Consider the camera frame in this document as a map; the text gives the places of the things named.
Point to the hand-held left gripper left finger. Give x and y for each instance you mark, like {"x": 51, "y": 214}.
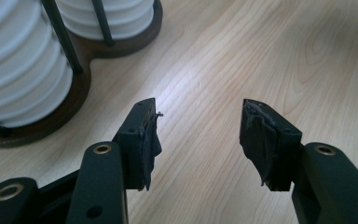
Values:
{"x": 135, "y": 146}

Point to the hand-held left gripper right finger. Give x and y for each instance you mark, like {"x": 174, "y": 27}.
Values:
{"x": 270, "y": 146}

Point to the wooden rack with black rods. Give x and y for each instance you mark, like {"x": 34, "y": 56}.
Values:
{"x": 81, "y": 90}

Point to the stack of white cups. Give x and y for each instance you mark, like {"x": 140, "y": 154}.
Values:
{"x": 84, "y": 18}
{"x": 18, "y": 68}

